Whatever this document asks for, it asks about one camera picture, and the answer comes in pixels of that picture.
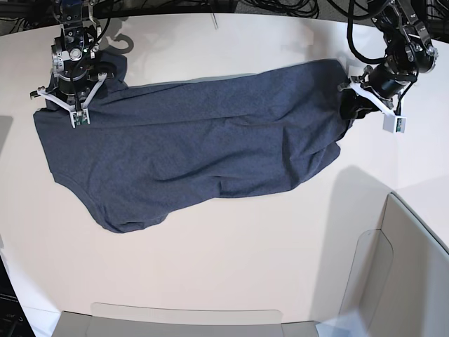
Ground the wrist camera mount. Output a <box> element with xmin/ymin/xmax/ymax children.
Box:
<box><xmin>29</xmin><ymin>72</ymin><xmax>108</xmax><ymax>128</ymax></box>
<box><xmin>337</xmin><ymin>65</ymin><xmax>406</xmax><ymax>133</ymax></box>

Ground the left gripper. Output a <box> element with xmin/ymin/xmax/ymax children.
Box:
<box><xmin>340</xmin><ymin>65</ymin><xmax>409</xmax><ymax>119</ymax></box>

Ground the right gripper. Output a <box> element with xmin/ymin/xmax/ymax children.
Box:
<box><xmin>57</xmin><ymin>72</ymin><xmax>93</xmax><ymax>105</ymax></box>

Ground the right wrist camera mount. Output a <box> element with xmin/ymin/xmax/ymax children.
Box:
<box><xmin>29</xmin><ymin>72</ymin><xmax>108</xmax><ymax>128</ymax></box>

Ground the dark blue t-shirt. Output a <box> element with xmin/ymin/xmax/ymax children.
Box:
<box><xmin>33</xmin><ymin>52</ymin><xmax>355</xmax><ymax>234</ymax></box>

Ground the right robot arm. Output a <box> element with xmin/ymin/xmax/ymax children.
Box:
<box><xmin>51</xmin><ymin>1</ymin><xmax>102</xmax><ymax>105</ymax></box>

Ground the grey panel at right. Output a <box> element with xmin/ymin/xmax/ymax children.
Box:
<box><xmin>338</xmin><ymin>194</ymin><xmax>448</xmax><ymax>336</ymax></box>

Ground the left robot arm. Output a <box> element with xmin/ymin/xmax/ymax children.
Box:
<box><xmin>338</xmin><ymin>1</ymin><xmax>438</xmax><ymax>120</ymax></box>

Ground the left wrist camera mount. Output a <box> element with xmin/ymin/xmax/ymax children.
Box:
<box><xmin>337</xmin><ymin>65</ymin><xmax>406</xmax><ymax>133</ymax></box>

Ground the grey panel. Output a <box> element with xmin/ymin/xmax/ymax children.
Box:
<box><xmin>53</xmin><ymin>303</ymin><xmax>318</xmax><ymax>336</ymax></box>
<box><xmin>338</xmin><ymin>194</ymin><xmax>448</xmax><ymax>336</ymax></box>

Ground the grey panel at bottom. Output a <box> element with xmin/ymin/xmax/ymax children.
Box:
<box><xmin>53</xmin><ymin>303</ymin><xmax>318</xmax><ymax>336</ymax></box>

